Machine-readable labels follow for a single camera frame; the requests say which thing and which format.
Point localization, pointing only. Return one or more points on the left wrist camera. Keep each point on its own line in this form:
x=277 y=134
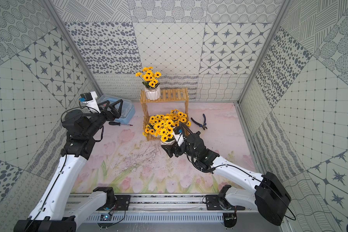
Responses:
x=90 y=100

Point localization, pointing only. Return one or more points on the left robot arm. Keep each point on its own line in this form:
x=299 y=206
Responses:
x=49 y=214

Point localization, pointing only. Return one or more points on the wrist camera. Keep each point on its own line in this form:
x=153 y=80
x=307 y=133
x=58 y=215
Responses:
x=179 y=136
x=90 y=100

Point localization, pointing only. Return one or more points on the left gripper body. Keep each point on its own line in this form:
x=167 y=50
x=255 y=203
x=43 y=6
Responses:
x=103 y=111

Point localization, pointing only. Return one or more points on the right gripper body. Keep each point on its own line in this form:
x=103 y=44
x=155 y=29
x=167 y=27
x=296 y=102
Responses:
x=184 y=149

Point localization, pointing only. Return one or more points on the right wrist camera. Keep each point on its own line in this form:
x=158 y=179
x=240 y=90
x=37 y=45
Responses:
x=179 y=136

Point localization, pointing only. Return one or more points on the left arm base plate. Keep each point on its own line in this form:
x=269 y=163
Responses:
x=113 y=202

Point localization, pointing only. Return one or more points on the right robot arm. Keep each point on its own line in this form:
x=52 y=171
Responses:
x=264 y=192

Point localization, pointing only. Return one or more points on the clear blue plastic toolbox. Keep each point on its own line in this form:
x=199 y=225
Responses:
x=128 y=109

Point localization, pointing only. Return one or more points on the wooden two-tier shelf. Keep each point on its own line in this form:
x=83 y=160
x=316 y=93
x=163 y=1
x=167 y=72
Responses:
x=169 y=100

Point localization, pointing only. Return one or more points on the aluminium rail frame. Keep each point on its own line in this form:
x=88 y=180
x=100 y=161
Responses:
x=161 y=208

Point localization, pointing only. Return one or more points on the sunflower pot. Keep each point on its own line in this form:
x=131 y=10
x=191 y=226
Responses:
x=164 y=130
x=152 y=127
x=176 y=117
x=150 y=80

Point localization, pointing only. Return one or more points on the floral table mat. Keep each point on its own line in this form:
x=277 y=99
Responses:
x=129 y=163

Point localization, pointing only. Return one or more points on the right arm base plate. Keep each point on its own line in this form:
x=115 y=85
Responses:
x=219 y=202

